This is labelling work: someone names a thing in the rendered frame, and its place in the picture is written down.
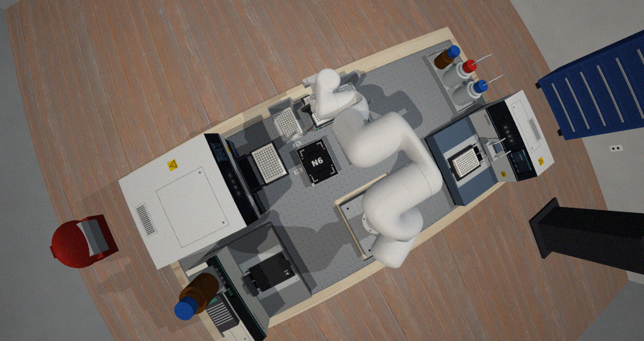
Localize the brown bottle body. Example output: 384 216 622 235
434 50 454 70

